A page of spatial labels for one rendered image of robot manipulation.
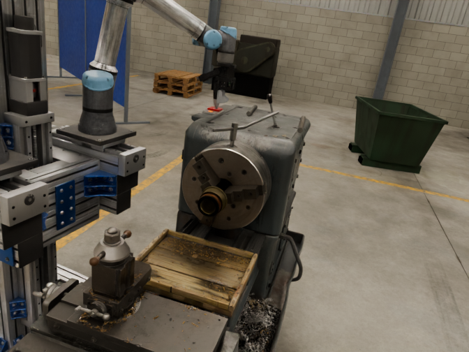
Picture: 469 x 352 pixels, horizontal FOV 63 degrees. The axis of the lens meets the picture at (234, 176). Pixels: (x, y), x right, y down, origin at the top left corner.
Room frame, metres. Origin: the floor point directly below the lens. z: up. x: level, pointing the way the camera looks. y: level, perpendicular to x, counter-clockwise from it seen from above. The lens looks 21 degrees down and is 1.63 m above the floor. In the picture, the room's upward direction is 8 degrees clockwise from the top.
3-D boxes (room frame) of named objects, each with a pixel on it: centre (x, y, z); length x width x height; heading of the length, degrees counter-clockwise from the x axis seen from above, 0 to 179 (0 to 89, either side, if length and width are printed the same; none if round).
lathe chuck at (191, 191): (1.31, 0.03, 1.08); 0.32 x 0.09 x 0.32; 76
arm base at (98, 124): (1.51, 0.59, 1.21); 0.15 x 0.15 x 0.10
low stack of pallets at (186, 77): (9.33, 1.64, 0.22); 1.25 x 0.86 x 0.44; 170
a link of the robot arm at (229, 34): (1.80, 0.12, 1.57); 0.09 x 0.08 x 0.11; 107
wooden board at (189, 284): (1.06, 0.09, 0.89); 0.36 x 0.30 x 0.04; 76
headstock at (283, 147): (1.71, -0.05, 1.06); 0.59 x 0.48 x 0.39; 166
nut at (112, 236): (0.73, 0.25, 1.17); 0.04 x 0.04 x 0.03
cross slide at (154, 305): (0.72, 0.19, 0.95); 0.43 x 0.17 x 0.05; 76
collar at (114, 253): (0.73, 0.25, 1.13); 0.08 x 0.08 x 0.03
